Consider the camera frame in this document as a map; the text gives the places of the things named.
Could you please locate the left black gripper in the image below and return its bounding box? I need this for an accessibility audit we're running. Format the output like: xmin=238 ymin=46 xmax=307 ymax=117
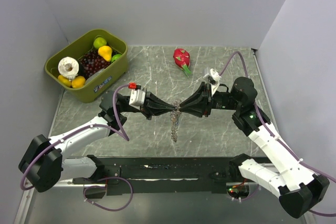
xmin=120 ymin=87 xmax=177 ymax=120

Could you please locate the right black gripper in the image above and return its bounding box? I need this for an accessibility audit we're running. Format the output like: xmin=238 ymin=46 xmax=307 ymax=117
xmin=179 ymin=81 xmax=240 ymax=118

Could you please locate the metal key organizer disc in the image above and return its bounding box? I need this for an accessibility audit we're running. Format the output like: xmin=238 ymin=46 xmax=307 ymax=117
xmin=171 ymin=99 xmax=182 ymax=143

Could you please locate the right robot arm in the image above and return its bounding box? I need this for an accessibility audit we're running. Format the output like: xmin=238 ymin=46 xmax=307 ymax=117
xmin=179 ymin=77 xmax=330 ymax=218

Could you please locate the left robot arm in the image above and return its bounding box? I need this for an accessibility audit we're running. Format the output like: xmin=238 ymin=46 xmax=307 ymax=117
xmin=18 ymin=88 xmax=176 ymax=193

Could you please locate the red dragon fruit toy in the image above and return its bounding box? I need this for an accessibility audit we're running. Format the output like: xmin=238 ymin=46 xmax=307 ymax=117
xmin=173 ymin=48 xmax=192 ymax=77

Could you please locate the olive green plastic bin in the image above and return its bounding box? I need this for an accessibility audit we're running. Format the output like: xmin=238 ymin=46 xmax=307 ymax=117
xmin=45 ymin=29 xmax=128 ymax=103

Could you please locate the small green lime toy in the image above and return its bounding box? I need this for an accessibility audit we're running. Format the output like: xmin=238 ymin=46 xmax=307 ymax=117
xmin=111 ymin=54 xmax=122 ymax=63

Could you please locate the yellow pear toy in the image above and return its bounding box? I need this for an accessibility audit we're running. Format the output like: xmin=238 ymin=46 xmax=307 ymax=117
xmin=98 ymin=46 xmax=113 ymax=62

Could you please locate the purple grapes toy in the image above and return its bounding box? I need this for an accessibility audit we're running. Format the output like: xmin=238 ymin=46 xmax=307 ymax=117
xmin=79 ymin=50 xmax=111 ymax=79

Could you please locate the yellow lemon toy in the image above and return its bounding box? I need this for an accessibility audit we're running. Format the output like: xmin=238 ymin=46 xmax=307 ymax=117
xmin=58 ymin=74 xmax=71 ymax=88
xmin=71 ymin=76 xmax=86 ymax=89

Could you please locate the green apple toy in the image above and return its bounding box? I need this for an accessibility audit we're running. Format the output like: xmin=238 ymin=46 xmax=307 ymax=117
xmin=93 ymin=37 xmax=107 ymax=49

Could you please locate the white tape roll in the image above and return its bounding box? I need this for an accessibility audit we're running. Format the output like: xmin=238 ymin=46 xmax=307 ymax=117
xmin=58 ymin=57 xmax=79 ymax=81

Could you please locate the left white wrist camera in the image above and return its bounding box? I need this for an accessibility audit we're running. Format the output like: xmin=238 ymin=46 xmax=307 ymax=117
xmin=128 ymin=82 xmax=146 ymax=106

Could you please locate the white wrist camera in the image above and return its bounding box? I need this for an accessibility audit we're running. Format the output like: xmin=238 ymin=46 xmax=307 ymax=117
xmin=128 ymin=82 xmax=146 ymax=106
xmin=203 ymin=67 xmax=221 ymax=96

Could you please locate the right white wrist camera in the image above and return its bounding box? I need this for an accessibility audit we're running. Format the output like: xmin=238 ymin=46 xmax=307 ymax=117
xmin=203 ymin=67 xmax=221 ymax=96

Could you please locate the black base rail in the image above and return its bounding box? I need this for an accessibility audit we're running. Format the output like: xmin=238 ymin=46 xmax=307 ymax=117
xmin=72 ymin=154 xmax=250 ymax=196

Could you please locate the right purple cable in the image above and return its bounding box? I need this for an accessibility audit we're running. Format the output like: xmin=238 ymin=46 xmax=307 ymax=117
xmin=219 ymin=51 xmax=336 ymax=217

